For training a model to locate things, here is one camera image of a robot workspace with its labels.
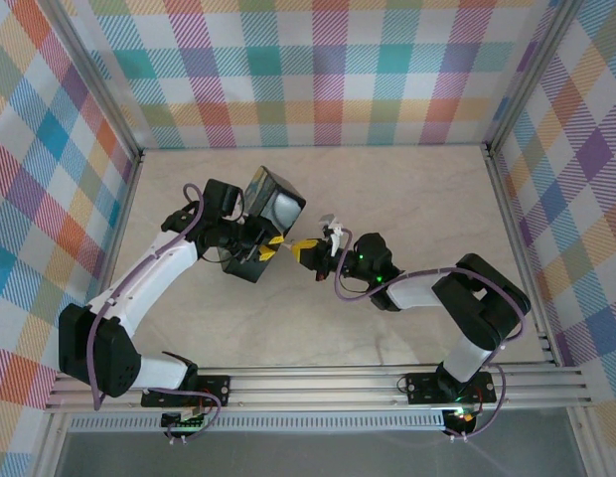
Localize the starry night print black box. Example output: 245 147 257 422
221 165 308 285

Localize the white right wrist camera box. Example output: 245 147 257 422
317 212 348 252

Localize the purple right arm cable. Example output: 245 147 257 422
334 246 532 443

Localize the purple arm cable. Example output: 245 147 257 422
86 183 226 444
334 246 532 443

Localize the aluminium side floor rail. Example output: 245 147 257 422
485 144 560 368
81 148 146 314

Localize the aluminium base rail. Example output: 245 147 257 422
43 365 593 413

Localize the grey slotted cable duct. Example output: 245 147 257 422
68 409 449 433

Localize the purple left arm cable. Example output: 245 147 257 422
86 183 226 444

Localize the short aluminium frame post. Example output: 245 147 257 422
565 406 606 477
32 411 74 477

